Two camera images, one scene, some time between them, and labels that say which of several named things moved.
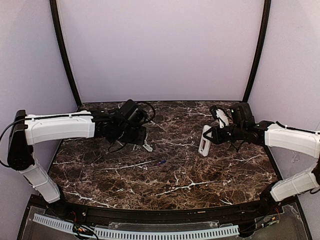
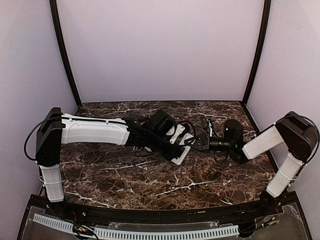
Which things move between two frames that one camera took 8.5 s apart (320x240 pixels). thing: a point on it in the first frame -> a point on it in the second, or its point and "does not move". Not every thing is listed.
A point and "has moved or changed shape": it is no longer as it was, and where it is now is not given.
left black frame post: [53, 4] does not move
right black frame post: [266, 16] does not move
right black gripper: [215, 135] -> [204, 142]
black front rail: [190, 216] does not move
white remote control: [205, 143] has moved or changed shape
